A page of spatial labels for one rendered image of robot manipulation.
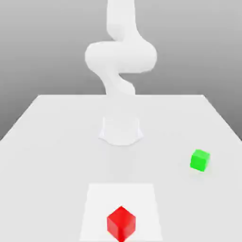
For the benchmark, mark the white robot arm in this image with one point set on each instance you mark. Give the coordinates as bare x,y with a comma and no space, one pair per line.
121,56

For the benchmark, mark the small red cube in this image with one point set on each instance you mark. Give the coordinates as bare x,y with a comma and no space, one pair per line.
121,223

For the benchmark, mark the small green cube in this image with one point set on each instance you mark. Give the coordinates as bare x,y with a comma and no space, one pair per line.
199,160

